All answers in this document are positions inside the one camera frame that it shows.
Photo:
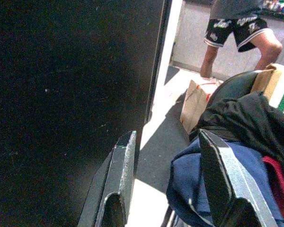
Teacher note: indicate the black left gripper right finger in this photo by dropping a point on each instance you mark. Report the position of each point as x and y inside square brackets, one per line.
[229, 179]

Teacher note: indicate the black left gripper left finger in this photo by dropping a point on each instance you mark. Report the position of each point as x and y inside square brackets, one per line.
[123, 170]

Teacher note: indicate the navy blue garment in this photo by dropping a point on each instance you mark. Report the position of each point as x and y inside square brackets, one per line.
[187, 179]

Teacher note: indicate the red garment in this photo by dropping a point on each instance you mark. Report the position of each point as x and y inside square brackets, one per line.
[280, 182]

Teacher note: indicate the black garment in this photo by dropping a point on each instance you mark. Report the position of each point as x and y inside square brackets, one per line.
[248, 123]

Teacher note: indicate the dark laundry basket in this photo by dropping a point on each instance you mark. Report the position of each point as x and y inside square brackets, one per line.
[234, 86]

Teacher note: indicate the cardboard box with green stripe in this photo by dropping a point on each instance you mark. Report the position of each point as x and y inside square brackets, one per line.
[275, 85]

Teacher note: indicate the person in black shorts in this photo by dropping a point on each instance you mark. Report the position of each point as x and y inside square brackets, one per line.
[241, 30]

